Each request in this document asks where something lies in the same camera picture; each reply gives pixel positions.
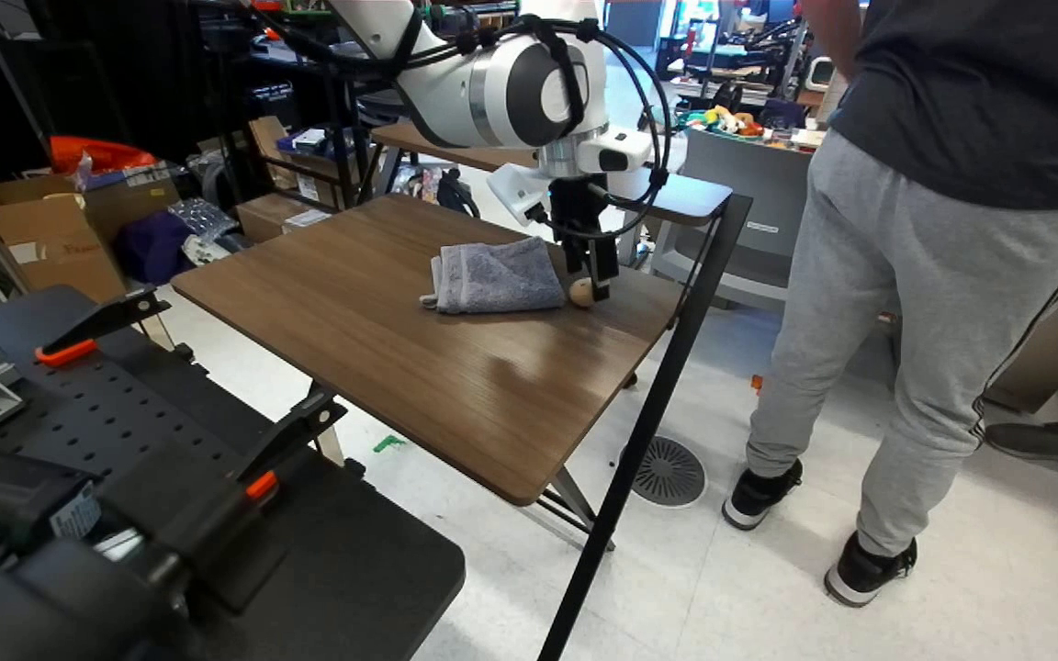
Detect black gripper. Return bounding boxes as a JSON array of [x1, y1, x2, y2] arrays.
[[547, 173, 623, 305]]

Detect grey towel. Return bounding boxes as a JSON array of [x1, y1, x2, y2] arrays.
[[417, 234, 570, 318]]

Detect colourful toys pile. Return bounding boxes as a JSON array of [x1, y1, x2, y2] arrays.
[[680, 104, 790, 142]]

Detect round grey floor drain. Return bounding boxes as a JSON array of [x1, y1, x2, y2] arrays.
[[630, 432, 713, 512]]

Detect small flat cardboard box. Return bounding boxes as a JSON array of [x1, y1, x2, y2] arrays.
[[232, 192, 336, 245]]

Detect person in grey sweatpants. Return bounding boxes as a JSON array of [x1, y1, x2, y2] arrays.
[[720, 0, 1058, 615]]

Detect black perforated workbench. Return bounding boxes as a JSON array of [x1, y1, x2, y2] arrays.
[[0, 287, 472, 661]]

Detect purple cloth bundle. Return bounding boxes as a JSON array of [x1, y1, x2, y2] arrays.
[[107, 208, 200, 289]]

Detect person in brown shorts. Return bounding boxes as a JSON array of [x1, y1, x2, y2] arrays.
[[980, 389, 1058, 593]]

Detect orange bag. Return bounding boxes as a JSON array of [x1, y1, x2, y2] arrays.
[[42, 131, 162, 180]]

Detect large brown cardboard box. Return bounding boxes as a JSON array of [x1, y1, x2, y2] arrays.
[[0, 170, 182, 310]]

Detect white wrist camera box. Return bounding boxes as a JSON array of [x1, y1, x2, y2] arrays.
[[482, 157, 560, 233]]

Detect black clamp orange handle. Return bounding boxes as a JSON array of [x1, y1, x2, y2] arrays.
[[31, 282, 174, 375], [120, 386, 348, 617]]

